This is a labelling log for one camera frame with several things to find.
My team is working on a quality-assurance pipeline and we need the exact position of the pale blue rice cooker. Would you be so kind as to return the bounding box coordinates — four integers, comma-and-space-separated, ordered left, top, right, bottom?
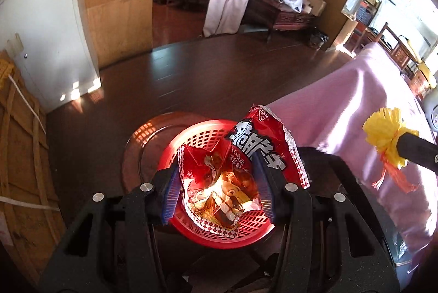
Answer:
422, 96, 438, 143

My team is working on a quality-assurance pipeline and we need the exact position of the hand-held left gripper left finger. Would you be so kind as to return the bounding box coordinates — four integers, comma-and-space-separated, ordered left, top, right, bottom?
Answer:
39, 161, 181, 293

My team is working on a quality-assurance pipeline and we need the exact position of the purple printed tablecloth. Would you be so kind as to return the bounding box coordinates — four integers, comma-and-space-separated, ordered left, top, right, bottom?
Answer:
265, 42, 438, 256

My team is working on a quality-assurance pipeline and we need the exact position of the shelf with boxes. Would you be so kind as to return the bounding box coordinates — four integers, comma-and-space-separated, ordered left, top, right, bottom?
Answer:
356, 0, 377, 23

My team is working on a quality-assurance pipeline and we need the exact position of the black plastic bag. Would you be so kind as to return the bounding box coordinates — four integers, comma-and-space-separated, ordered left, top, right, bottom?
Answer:
306, 28, 329, 49

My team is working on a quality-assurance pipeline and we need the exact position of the yellow frilly wrapper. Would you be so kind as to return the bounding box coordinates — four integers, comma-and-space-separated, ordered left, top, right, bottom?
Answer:
363, 107, 419, 194

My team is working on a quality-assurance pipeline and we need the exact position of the carved wooden chair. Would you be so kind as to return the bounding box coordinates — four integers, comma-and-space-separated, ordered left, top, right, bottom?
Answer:
378, 22, 402, 56

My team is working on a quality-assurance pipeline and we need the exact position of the red plastic basket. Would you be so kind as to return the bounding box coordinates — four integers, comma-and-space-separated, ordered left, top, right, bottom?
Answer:
158, 119, 276, 248

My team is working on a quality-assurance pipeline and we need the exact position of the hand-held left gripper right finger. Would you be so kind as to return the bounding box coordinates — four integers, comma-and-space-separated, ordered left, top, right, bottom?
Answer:
252, 154, 401, 293

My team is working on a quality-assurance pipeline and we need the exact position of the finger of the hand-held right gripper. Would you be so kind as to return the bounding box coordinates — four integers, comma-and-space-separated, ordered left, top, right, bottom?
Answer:
397, 131, 438, 174

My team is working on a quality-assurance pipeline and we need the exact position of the dark wooden chest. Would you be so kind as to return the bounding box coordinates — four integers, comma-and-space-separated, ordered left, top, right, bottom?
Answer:
244, 0, 317, 40

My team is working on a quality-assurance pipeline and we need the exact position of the cardboard box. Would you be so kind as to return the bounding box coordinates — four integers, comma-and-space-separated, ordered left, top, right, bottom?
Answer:
303, 0, 327, 15

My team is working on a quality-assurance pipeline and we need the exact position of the wooden crate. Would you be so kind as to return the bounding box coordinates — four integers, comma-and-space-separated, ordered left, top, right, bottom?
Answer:
0, 50, 67, 287

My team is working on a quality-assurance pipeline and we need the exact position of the round wooden stool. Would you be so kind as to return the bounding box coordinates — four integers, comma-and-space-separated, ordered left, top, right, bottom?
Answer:
122, 111, 206, 198

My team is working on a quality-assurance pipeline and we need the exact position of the red snack bag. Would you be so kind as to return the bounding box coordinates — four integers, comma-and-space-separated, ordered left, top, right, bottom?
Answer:
180, 104, 310, 230

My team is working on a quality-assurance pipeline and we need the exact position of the white cabinet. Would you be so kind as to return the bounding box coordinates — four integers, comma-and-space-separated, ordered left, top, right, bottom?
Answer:
0, 0, 101, 114

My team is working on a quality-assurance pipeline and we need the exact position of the orange wooden door panel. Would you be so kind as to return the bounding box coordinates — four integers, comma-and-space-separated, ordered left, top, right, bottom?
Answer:
74, 0, 159, 68

